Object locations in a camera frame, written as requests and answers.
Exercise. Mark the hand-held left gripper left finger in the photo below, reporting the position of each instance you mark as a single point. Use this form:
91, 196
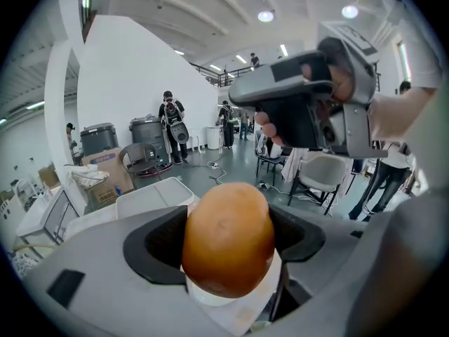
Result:
105, 293

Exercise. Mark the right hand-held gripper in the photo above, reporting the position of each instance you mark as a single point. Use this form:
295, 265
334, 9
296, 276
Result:
356, 128

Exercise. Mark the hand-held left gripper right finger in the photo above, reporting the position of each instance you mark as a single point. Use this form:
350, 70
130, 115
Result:
333, 258

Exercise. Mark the orange-brown potato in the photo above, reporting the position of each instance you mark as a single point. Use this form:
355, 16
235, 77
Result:
228, 241

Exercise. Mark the person's right forearm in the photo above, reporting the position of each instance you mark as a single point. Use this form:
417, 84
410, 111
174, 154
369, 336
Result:
396, 114

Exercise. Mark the person's right hand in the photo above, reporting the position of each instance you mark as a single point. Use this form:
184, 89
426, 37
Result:
340, 83

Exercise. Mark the black balcony railing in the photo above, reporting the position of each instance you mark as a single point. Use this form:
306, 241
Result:
224, 74

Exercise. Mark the white round cabinet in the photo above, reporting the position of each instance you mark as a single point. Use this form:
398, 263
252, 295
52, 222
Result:
214, 138

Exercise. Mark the round ceiling lamp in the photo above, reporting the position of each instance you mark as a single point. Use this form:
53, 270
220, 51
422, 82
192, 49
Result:
350, 11
266, 15

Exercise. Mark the black office chair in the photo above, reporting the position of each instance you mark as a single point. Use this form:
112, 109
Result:
270, 161

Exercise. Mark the grey upholstered chair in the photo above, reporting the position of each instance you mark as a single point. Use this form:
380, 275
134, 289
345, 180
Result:
322, 174

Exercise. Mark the white power strip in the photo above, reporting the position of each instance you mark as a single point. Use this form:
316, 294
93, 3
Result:
214, 165

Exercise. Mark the white rectangular table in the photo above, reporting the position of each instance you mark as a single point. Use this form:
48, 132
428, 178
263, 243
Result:
45, 216

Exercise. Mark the large black lidded bin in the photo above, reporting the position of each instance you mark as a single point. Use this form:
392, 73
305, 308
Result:
99, 139
149, 135

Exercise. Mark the large cardboard box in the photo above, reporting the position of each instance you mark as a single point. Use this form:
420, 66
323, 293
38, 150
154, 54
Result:
107, 174

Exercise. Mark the brown wicker chair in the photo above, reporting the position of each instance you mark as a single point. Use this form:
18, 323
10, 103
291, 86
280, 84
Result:
140, 160

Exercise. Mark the floral cushion gold frame chair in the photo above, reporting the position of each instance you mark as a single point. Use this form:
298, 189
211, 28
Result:
22, 263

